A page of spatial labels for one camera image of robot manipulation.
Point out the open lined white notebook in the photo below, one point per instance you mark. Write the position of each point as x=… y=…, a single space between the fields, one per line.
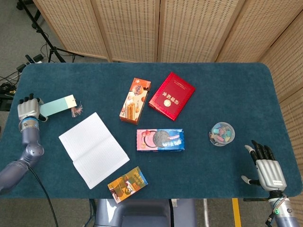
x=92 y=151

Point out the white table leg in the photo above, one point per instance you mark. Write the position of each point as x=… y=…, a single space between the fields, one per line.
x=206 y=212

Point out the red book box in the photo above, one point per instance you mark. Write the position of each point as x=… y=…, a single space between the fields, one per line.
x=171 y=97

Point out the clear cup with candies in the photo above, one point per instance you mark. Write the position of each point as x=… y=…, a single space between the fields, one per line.
x=222 y=134

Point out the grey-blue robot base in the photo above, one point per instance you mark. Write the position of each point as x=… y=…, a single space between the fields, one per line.
x=142 y=212

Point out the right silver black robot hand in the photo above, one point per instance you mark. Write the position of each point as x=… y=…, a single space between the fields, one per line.
x=271 y=175

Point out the yellow Oreo cocoa box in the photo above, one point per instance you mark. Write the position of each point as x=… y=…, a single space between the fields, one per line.
x=127 y=184

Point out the orange egg roll snack box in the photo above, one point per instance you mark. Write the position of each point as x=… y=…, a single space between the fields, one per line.
x=132 y=104

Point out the black tripod stand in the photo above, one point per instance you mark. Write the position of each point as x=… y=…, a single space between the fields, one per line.
x=40 y=33

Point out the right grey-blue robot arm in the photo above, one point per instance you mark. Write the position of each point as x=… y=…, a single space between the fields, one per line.
x=284 y=212

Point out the black power adapter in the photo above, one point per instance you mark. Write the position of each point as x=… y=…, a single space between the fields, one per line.
x=38 y=57

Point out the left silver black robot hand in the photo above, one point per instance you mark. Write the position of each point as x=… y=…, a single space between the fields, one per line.
x=28 y=108

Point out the dark blue felt table cover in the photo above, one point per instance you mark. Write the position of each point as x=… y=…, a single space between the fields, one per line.
x=213 y=82

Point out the blue pink Oreo box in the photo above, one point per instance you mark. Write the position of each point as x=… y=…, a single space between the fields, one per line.
x=161 y=140

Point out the wicker folding screen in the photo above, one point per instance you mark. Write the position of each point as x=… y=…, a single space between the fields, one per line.
x=291 y=71
x=132 y=28

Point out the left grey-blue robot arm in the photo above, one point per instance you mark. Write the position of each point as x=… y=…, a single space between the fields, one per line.
x=30 y=151

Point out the blue bookmark with pink tassel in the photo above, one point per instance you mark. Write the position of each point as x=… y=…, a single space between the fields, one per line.
x=56 y=106

